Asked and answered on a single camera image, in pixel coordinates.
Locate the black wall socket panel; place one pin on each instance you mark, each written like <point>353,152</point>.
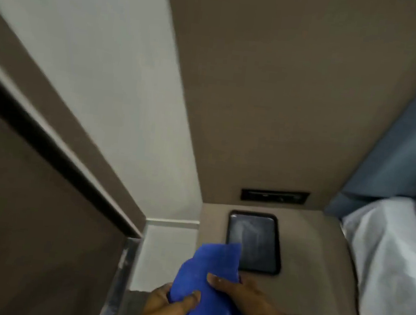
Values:
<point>274,196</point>

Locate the beige bedside table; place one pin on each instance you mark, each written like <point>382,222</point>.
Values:
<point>292,269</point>

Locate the white bed sheet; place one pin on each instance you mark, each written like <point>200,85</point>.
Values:
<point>393,273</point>

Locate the person's left thumb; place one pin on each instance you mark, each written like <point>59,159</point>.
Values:
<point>187,302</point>

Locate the blue padded headboard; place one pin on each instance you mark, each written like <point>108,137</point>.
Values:
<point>399,155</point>

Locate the person's right thumb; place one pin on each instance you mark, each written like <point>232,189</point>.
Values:
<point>223,285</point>

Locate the blue cleaning cloth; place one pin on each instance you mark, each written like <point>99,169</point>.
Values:
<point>207,293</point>

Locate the brown wardrobe door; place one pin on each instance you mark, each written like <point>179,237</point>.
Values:
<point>38,199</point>

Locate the person's left hand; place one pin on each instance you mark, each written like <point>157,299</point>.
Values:
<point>160,312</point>

